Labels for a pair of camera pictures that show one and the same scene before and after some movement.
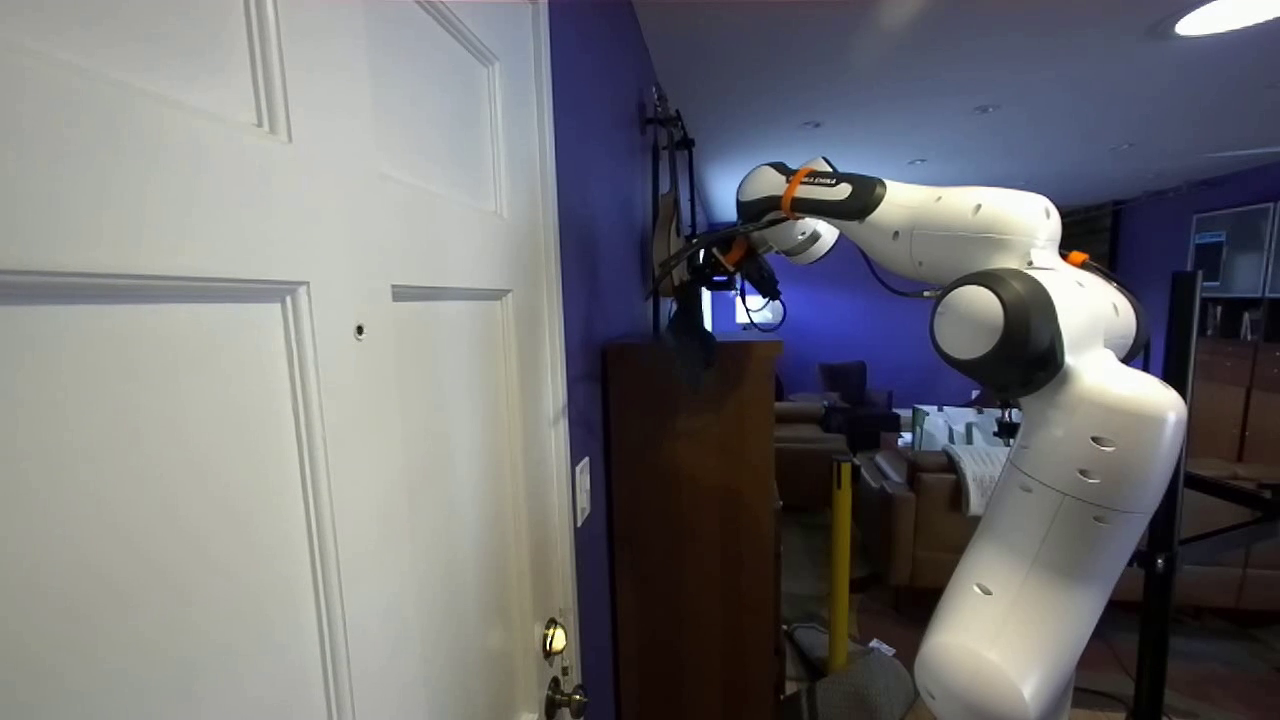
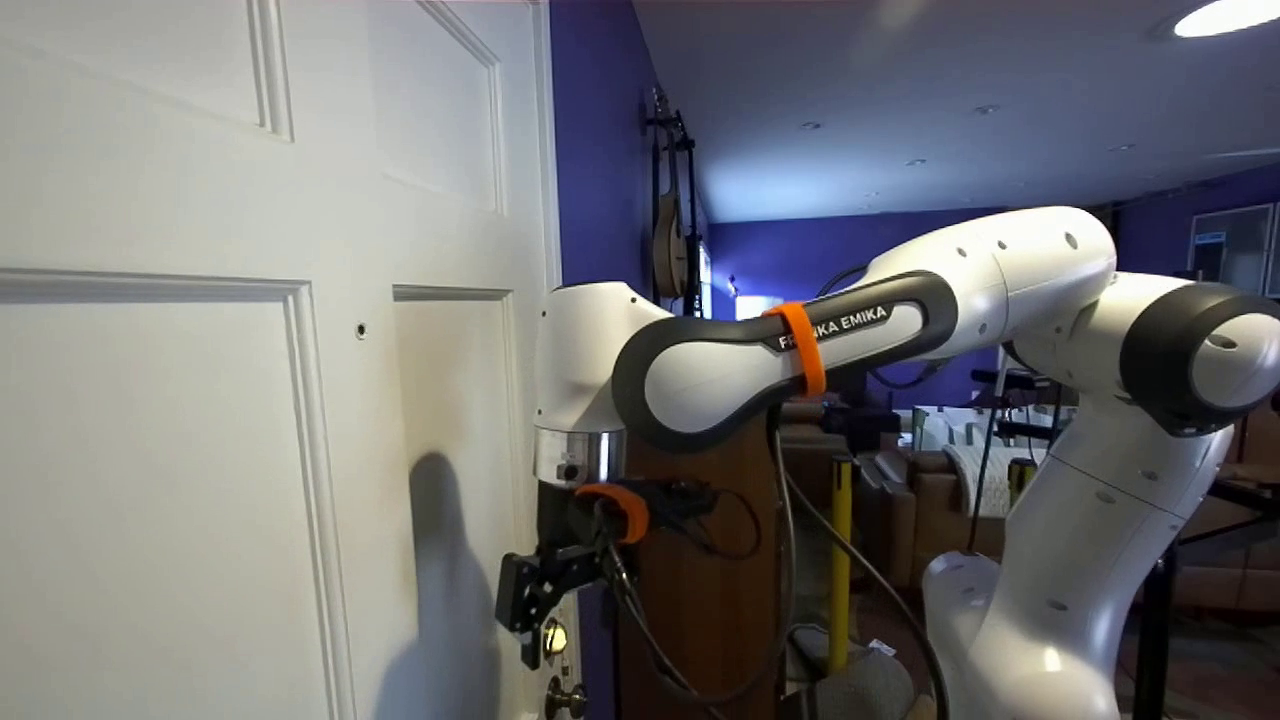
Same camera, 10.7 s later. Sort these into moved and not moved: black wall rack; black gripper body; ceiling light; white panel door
Moved: black gripper body
Not moved: black wall rack; white panel door; ceiling light
